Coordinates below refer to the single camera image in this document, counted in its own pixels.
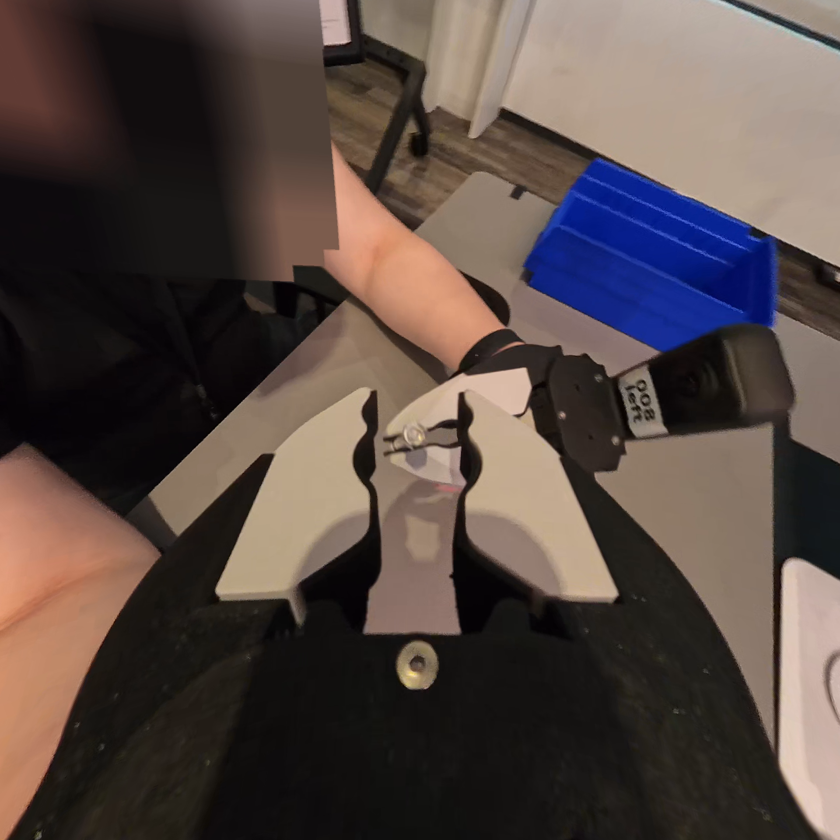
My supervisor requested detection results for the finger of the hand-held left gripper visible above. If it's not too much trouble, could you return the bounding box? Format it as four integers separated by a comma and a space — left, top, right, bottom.
382, 436, 462, 483
386, 366, 535, 431

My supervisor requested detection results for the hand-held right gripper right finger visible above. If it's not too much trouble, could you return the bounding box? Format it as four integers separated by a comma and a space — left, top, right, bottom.
451, 388, 620, 618

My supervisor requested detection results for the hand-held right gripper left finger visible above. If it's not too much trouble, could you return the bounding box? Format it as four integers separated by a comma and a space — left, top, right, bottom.
215, 387, 382, 627

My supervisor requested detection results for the blue divided parts bin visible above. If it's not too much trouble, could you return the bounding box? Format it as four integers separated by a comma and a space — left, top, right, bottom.
524, 157, 781, 353

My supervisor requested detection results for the person's left forearm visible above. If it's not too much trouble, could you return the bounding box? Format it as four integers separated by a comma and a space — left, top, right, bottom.
325, 141, 526, 378

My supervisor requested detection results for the person's right forearm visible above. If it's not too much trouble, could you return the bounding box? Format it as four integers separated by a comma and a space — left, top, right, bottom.
0, 443, 164, 840

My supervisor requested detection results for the person's black shirt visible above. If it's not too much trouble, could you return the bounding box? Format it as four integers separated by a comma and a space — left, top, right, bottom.
0, 262, 349, 519

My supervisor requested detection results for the black stand leg with caster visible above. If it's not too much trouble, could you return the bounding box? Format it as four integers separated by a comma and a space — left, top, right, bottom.
364, 36, 432, 194

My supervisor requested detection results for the white tray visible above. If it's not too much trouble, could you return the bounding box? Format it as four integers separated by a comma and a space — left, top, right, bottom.
780, 558, 840, 837

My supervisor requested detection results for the white partition panel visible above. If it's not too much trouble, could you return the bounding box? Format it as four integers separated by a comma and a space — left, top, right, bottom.
427, 0, 840, 270

